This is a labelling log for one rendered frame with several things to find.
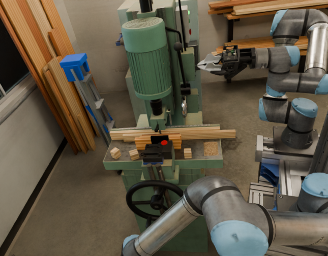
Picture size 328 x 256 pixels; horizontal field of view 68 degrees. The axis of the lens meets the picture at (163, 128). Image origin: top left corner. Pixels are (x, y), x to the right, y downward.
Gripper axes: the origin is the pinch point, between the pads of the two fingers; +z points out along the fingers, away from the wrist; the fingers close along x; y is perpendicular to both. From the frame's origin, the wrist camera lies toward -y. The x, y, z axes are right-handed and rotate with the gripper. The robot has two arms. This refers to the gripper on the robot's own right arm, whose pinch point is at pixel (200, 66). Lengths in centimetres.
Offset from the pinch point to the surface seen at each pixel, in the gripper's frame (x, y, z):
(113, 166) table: 35, -33, 47
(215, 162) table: 34.3, -31.3, -5.2
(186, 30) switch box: -30.6, -16.8, 6.1
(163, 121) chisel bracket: 14.5, -23.9, 19.1
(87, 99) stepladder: -24, -78, 89
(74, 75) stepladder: -36, -61, 92
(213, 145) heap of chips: 25.5, -33.1, -4.8
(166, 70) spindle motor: -2.1, -4.6, 14.6
